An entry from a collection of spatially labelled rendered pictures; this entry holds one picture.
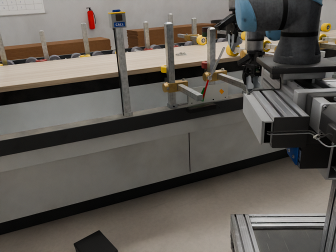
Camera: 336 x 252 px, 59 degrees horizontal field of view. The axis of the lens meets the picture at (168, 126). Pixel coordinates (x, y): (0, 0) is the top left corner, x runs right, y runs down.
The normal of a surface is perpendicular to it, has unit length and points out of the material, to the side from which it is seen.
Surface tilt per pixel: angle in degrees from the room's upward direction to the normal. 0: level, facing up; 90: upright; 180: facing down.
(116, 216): 0
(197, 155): 90
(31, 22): 90
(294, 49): 73
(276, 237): 0
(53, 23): 90
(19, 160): 90
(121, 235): 0
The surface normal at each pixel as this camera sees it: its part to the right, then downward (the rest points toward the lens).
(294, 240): -0.05, -0.92
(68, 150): 0.37, 0.33
